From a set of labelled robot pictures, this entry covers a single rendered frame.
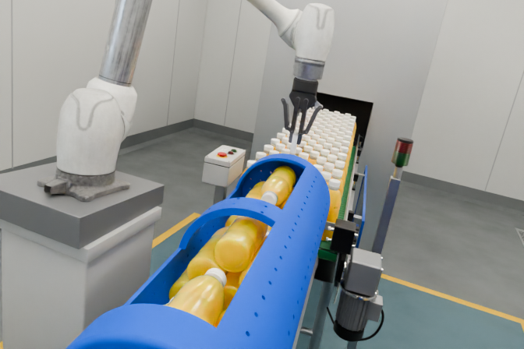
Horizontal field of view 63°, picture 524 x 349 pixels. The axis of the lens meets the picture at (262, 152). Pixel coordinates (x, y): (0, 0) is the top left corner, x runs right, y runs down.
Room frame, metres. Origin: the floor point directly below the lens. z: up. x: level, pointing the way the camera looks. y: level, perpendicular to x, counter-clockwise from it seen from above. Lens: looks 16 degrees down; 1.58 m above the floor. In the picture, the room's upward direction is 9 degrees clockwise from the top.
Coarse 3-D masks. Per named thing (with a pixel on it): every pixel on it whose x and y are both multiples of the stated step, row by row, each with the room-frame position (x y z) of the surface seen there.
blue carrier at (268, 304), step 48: (240, 192) 1.25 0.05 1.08; (192, 240) 0.85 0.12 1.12; (288, 240) 0.75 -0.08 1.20; (144, 288) 0.66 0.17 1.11; (240, 288) 0.54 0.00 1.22; (288, 288) 0.63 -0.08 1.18; (96, 336) 0.41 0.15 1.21; (144, 336) 0.40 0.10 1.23; (192, 336) 0.42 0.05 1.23; (240, 336) 0.46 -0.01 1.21; (288, 336) 0.56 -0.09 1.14
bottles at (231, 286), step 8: (232, 216) 1.08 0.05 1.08; (184, 272) 0.79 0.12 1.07; (240, 272) 0.77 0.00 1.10; (176, 280) 0.76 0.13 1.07; (184, 280) 0.74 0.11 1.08; (232, 280) 0.74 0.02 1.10; (176, 288) 0.74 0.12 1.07; (224, 288) 0.72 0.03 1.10; (232, 288) 0.72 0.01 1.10; (232, 296) 0.72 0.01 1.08; (224, 304) 0.72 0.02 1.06
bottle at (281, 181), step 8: (280, 168) 1.19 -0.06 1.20; (288, 168) 1.20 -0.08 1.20; (272, 176) 1.12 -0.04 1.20; (280, 176) 1.12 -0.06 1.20; (288, 176) 1.15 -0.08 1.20; (264, 184) 1.08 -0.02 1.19; (272, 184) 1.06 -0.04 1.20; (280, 184) 1.07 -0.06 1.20; (288, 184) 1.11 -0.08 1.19; (264, 192) 1.04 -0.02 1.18; (272, 192) 1.04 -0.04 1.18; (280, 192) 1.05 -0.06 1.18; (288, 192) 1.09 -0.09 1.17; (280, 200) 1.05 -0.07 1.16
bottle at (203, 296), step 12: (204, 276) 0.59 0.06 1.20; (216, 276) 0.62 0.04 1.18; (192, 288) 0.55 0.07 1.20; (204, 288) 0.56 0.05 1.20; (216, 288) 0.57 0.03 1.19; (180, 300) 0.52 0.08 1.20; (192, 300) 0.52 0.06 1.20; (204, 300) 0.53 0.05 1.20; (216, 300) 0.55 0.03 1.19; (192, 312) 0.50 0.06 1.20; (204, 312) 0.51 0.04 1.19; (216, 312) 0.54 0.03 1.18
